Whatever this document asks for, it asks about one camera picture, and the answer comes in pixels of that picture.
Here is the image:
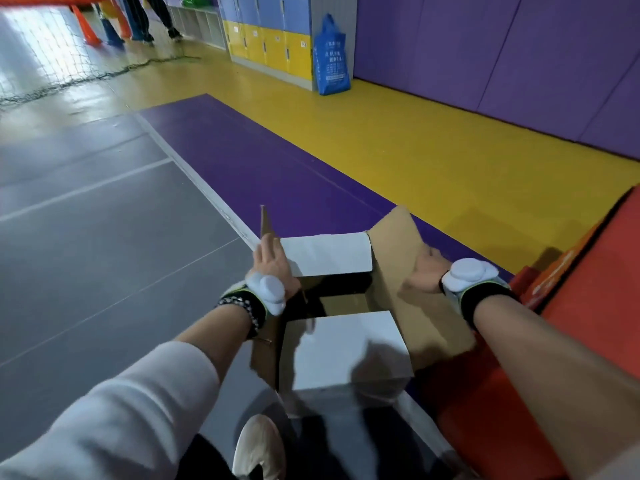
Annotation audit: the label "person's left hand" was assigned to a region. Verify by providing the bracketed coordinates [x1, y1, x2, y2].
[252, 233, 301, 299]

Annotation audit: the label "person's right hand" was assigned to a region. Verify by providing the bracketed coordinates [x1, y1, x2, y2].
[403, 245, 453, 295]

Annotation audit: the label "cardboard box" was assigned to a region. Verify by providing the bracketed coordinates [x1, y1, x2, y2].
[249, 205, 476, 406]

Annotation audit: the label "person's right forearm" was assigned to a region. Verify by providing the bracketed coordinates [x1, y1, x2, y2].
[472, 294, 640, 479]

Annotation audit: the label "person's left forearm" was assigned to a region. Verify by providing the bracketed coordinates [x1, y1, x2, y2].
[174, 304, 252, 386]

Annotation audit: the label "white left wrist tracker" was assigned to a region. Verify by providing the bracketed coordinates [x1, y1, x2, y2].
[244, 271, 287, 317]

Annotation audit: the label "white wrist tracker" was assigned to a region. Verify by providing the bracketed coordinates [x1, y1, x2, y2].
[440, 258, 501, 294]
[244, 271, 287, 317]

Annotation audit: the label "white right wrist tracker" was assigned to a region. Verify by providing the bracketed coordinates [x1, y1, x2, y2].
[440, 258, 501, 294]

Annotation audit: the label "black left wristband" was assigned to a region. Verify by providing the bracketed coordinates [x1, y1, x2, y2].
[219, 282, 269, 341]

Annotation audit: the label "black wristband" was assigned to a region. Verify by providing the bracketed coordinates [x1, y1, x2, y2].
[219, 282, 269, 341]
[451, 278, 521, 329]

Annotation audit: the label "black right wristband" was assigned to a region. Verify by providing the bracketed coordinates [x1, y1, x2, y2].
[451, 278, 521, 329]

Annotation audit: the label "dark trousers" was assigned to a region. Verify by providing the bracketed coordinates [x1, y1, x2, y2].
[175, 395, 453, 480]

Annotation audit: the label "blue shopping bag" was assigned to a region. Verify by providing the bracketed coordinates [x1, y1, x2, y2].
[312, 14, 352, 97]

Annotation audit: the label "white shoe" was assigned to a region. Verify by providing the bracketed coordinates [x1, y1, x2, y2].
[232, 414, 287, 480]

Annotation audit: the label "blue and yellow lockers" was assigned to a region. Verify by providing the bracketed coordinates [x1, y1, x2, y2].
[217, 0, 359, 92]

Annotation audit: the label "white sleeve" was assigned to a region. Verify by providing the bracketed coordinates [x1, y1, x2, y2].
[0, 341, 221, 480]

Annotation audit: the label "white cubby shelf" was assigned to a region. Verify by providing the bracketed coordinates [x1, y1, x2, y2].
[167, 5, 229, 51]

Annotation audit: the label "blue cone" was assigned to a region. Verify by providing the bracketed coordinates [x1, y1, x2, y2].
[99, 15, 126, 46]

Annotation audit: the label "black net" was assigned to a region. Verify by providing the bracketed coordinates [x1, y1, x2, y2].
[0, 5, 202, 109]

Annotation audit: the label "orange cone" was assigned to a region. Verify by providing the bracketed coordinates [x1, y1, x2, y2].
[70, 5, 104, 47]

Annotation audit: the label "beaded bracelet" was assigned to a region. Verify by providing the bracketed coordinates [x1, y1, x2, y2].
[216, 296, 262, 336]

